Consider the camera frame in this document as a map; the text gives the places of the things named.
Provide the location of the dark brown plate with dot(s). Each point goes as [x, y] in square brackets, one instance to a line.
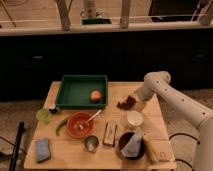
[123, 140]

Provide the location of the grey folded cloth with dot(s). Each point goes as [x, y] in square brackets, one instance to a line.
[131, 149]

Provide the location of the light green plastic cup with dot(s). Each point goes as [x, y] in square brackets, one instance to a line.
[44, 116]

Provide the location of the blue sponge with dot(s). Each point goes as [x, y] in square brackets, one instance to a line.
[42, 151]

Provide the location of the green chili pepper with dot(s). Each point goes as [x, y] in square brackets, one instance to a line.
[60, 125]

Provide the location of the metal cup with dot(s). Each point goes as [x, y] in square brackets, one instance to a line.
[91, 143]

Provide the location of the red bowl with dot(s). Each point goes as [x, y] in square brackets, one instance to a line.
[78, 125]

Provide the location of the black pole stand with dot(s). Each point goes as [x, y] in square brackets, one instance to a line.
[16, 147]

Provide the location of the metal spoon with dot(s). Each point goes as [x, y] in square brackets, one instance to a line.
[90, 119]

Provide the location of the white paper cup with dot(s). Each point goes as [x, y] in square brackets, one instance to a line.
[134, 119]

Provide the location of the wooden block toy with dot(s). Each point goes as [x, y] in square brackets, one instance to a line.
[109, 135]

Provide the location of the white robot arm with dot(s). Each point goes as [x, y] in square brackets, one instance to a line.
[198, 115]

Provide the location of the small dark object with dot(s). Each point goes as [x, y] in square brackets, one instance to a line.
[53, 109]

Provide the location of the orange peach fruit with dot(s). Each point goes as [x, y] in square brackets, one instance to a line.
[95, 96]

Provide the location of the green plastic tray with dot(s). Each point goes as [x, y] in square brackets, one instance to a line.
[75, 90]

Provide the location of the wooden folding table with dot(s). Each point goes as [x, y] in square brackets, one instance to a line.
[69, 153]

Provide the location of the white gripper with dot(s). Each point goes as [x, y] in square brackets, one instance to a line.
[140, 105]

